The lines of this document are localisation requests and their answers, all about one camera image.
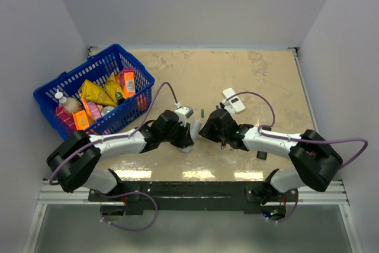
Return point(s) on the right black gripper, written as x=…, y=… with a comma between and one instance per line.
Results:
x=206, y=131

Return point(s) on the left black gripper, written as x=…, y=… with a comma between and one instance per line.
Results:
x=185, y=140

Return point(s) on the white remote control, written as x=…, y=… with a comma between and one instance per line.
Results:
x=194, y=131

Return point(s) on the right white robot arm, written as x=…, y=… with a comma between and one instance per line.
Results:
x=315, y=162

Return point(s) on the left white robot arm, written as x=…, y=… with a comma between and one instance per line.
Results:
x=74, y=162

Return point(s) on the white remote with display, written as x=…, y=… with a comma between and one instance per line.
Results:
x=230, y=95

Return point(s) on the black remote control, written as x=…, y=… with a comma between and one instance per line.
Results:
x=261, y=155

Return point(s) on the orange juice carton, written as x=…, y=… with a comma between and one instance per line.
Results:
x=127, y=83

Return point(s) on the silver can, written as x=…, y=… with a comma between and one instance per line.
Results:
x=106, y=110

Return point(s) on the yellow snack bag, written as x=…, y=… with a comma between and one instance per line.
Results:
x=92, y=92
x=113, y=88

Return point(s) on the pink round container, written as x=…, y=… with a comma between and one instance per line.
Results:
x=93, y=110

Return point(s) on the small orange box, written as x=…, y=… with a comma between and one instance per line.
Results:
x=81, y=120

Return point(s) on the soap pump bottle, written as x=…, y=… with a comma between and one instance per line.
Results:
x=70, y=104

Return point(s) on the pink box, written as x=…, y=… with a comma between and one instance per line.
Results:
x=66, y=118

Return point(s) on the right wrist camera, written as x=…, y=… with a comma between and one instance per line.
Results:
x=226, y=105

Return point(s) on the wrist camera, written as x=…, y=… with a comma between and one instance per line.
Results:
x=184, y=113
x=226, y=105

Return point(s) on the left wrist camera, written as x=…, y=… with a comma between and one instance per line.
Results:
x=184, y=113

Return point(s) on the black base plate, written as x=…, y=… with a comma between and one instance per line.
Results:
x=136, y=197

